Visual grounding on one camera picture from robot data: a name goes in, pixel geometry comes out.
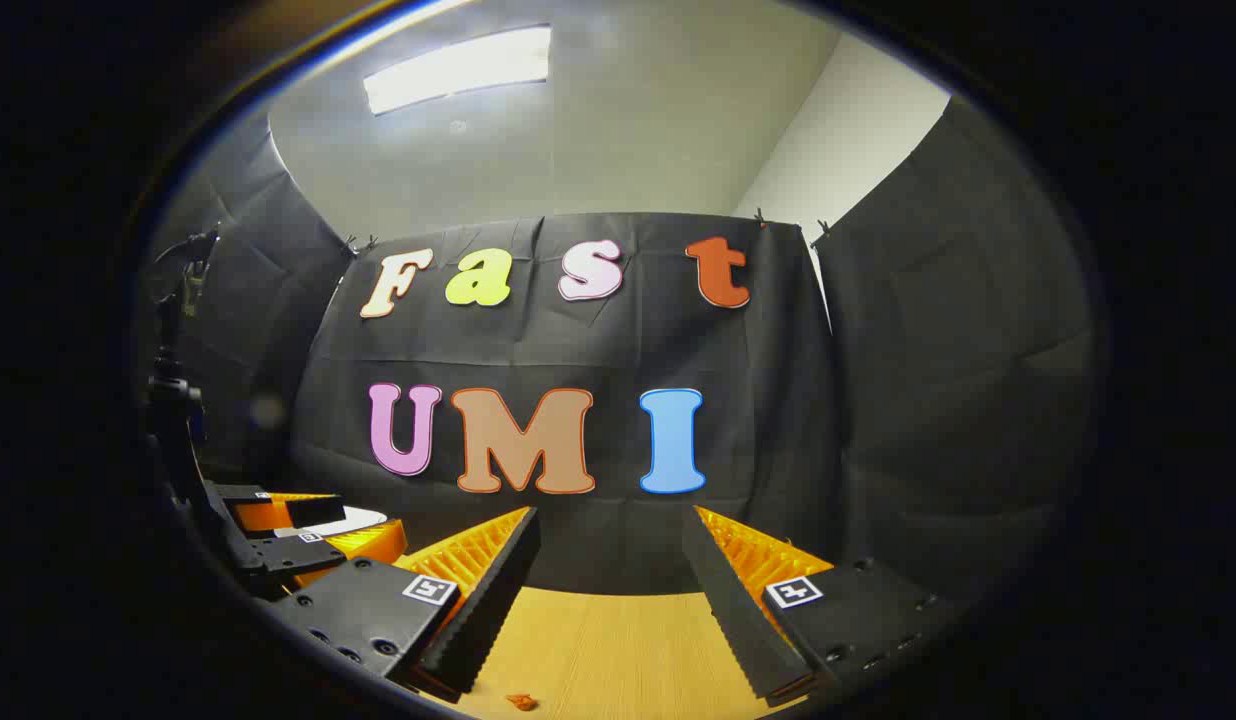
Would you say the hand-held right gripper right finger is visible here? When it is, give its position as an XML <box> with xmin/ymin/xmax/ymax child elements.
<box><xmin>681</xmin><ymin>505</ymin><xmax>964</xmax><ymax>709</ymax></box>

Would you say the wooden desktop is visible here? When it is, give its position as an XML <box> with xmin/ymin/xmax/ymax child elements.
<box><xmin>456</xmin><ymin>585</ymin><xmax>811</xmax><ymax>720</ymax></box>

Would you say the white desktop garbage bin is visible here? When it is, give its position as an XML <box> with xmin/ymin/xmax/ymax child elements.
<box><xmin>274</xmin><ymin>506</ymin><xmax>389</xmax><ymax>539</ymax></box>

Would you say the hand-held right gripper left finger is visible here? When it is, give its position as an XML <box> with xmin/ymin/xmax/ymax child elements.
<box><xmin>268</xmin><ymin>505</ymin><xmax>541</xmax><ymax>701</ymax></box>

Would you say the ceiling light panel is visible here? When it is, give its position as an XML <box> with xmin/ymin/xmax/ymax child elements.
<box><xmin>363</xmin><ymin>25</ymin><xmax>554</xmax><ymax>116</ymax></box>

